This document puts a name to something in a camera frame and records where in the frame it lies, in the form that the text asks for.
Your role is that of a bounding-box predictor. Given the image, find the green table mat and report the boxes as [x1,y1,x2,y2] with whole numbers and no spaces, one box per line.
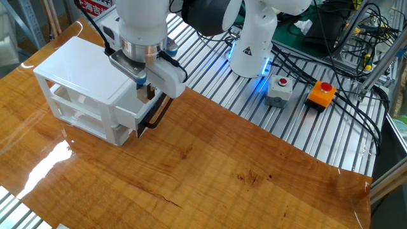
[272,0,360,60]

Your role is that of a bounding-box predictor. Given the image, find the white foam block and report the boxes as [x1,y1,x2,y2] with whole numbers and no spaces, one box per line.
[0,3,20,67]

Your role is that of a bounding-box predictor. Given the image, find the orange box with red button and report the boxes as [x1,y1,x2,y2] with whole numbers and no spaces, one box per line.
[305,80,337,113]

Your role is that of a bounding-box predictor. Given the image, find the red and white sign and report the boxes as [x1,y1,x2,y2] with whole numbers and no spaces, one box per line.
[73,0,117,18]

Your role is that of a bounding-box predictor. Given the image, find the silver blue wrist bracket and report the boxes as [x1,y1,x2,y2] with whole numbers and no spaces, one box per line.
[109,36,179,86]

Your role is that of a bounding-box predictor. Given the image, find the glossy wood-grain mat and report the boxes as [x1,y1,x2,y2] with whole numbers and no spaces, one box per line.
[0,17,373,229]

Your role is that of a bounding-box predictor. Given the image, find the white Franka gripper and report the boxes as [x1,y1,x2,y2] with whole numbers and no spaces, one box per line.
[100,14,189,101]

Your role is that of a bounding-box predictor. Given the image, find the black rectangular box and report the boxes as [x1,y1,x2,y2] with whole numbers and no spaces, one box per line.
[301,11,349,54]

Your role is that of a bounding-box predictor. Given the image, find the black cable bundle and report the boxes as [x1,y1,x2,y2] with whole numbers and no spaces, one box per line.
[270,43,391,155]

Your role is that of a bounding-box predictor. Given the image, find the white plastic drawer cabinet frame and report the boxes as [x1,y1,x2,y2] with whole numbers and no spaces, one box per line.
[33,36,153,147]

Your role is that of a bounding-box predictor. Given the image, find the grey box with red button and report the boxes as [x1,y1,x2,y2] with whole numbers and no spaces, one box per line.
[265,75,294,109]

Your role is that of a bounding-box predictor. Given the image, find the crumpled white paper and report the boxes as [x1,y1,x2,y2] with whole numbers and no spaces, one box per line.
[293,18,314,36]

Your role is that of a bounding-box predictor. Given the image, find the aluminium profile post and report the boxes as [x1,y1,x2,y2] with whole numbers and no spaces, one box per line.
[330,0,371,63]
[355,30,407,101]

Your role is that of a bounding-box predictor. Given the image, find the pale green bag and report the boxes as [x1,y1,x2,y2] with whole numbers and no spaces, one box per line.
[392,114,407,144]

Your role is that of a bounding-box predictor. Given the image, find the aluminium frame rail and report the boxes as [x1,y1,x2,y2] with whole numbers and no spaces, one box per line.
[370,155,407,204]

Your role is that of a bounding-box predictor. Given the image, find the thin wooden slats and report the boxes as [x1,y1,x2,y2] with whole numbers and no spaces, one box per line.
[40,0,63,39]

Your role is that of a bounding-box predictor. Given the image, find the brown cardboard box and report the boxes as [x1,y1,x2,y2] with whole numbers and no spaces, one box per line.
[389,57,407,117]

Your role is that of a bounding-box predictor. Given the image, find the grey perforated steel upright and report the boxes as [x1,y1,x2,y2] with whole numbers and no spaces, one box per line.
[17,0,47,50]

